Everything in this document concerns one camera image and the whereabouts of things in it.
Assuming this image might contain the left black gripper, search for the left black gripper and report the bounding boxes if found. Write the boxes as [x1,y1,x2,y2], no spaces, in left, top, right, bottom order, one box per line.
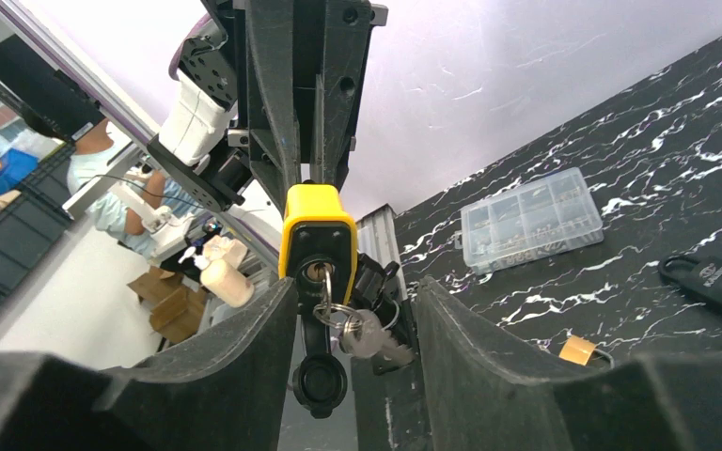
[203,1,389,211]

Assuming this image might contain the yellow padlock with keys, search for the yellow padlock with keys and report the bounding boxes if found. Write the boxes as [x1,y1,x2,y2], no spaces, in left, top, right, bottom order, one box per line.
[278,183,416,419]

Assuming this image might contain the clear plastic screw box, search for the clear plastic screw box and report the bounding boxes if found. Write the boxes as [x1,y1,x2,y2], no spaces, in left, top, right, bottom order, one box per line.
[456,167,604,275]

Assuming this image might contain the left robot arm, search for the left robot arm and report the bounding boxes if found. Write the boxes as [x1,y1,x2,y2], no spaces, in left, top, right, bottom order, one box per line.
[147,1,388,213]

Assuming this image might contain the cardboard box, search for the cardboard box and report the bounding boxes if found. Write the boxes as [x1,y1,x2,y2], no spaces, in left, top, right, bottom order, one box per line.
[127,267,207,344]

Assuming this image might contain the small brass padlock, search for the small brass padlock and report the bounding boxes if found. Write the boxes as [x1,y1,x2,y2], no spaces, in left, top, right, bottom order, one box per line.
[558,335,615,367]

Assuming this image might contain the black padlock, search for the black padlock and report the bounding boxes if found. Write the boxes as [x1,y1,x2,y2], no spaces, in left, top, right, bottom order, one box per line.
[658,254,722,316]

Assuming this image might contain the cream plastic bottle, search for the cream plastic bottle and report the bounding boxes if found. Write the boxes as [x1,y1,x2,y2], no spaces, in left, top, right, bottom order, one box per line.
[178,247,255,308]

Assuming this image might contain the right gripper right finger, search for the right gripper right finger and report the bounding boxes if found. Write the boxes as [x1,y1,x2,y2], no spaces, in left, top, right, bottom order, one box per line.
[414,277,722,450]

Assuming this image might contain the aluminium frame rail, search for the aluminium frame rail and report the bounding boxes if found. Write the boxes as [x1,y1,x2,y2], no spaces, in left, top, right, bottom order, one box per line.
[356,204,401,267]

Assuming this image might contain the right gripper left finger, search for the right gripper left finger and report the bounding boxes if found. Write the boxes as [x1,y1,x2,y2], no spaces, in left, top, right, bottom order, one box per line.
[0,278,297,450]

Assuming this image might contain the person in light shirt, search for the person in light shirt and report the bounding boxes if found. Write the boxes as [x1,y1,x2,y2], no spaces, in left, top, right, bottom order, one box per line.
[65,117,207,259]

